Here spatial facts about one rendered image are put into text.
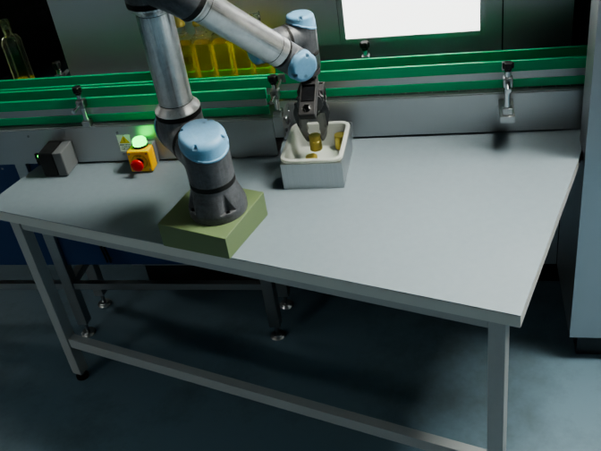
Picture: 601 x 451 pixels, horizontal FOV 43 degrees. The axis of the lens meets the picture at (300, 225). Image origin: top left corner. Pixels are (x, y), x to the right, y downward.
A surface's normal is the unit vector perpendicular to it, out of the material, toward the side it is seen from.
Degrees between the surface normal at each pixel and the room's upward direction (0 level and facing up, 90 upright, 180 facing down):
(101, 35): 90
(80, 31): 90
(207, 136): 11
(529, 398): 0
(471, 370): 0
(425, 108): 90
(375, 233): 0
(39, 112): 90
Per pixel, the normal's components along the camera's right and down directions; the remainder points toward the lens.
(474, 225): -0.13, -0.82
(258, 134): -0.16, 0.58
